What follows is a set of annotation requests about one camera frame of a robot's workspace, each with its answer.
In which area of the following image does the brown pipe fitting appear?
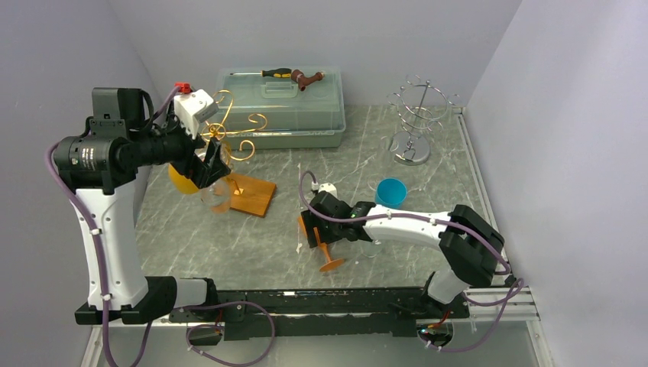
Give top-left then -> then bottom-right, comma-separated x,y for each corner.
290,69 -> 325,92

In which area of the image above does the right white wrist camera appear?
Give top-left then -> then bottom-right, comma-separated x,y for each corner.
311,182 -> 338,198

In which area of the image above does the silver wire cup rack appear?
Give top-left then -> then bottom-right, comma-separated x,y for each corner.
387,75 -> 459,166

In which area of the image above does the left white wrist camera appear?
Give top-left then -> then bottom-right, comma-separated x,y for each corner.
173,82 -> 219,139

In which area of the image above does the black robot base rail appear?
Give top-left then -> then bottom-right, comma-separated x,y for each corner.
169,287 -> 469,341

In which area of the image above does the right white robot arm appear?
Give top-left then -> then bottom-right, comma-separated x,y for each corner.
298,191 -> 509,317

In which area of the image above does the orange plastic wine glass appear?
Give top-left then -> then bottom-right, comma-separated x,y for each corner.
297,218 -> 345,273

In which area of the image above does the clear wine glass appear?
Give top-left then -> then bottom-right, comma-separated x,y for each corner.
199,180 -> 232,214

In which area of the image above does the gold wire wine glass rack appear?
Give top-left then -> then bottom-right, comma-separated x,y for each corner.
199,89 -> 278,219

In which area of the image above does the blue plastic wine glass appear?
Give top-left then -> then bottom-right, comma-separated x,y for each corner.
374,177 -> 408,209

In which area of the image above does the clear plastic storage box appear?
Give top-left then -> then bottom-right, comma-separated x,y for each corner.
215,66 -> 346,149

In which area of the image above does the black yellow screwdriver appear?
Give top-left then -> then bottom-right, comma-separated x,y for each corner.
229,68 -> 293,79

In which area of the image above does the clear stemless glass front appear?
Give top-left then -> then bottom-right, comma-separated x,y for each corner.
361,241 -> 384,258

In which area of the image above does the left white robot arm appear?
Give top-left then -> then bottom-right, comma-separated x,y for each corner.
45,83 -> 230,325

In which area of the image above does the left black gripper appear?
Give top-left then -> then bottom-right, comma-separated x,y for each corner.
128,106 -> 230,187

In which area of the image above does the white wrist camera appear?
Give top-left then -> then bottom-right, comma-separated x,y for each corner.
173,82 -> 219,139
311,182 -> 338,198

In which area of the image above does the yellow frosted wine glass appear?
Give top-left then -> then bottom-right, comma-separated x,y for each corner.
167,164 -> 199,195

